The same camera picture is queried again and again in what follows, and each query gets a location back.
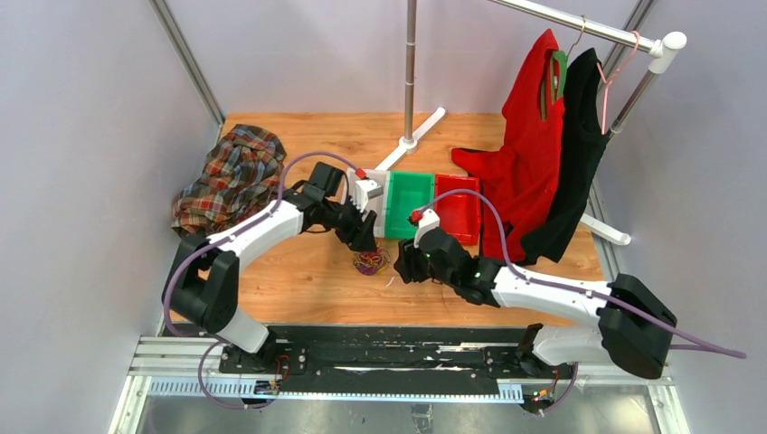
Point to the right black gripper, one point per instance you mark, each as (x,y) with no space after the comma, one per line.
(407,263)

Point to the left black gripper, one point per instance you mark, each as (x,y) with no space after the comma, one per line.
(360,236)

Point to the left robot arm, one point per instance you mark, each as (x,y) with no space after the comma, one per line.
(204,281)

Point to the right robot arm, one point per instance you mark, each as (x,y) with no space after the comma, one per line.
(619,321)

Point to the white plastic bin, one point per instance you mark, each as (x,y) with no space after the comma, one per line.
(377,204)

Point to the green plastic bin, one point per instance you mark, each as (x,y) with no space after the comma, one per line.
(407,192)

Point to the red plastic bin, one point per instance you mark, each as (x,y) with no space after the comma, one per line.
(460,213)

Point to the plaid flannel shirt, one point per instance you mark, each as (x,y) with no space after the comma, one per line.
(240,177)

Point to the red shirt on hanger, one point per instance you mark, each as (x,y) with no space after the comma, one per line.
(520,178)

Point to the black shirt on hanger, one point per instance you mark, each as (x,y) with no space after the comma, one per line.
(583,145)

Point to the green hanger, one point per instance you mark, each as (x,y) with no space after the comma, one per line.
(554,81)

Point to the pink hanger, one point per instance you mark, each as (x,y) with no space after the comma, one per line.
(608,80)

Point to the metal clothes rack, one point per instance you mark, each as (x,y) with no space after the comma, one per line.
(662,51)

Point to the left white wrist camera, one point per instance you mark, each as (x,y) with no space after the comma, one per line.
(363,191)

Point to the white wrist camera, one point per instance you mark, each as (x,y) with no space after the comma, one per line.
(363,191)
(424,221)

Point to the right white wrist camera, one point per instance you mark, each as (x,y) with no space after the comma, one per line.
(424,221)

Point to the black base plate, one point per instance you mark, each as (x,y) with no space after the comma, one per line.
(388,360)

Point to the aluminium frame rail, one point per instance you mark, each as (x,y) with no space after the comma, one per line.
(176,37)

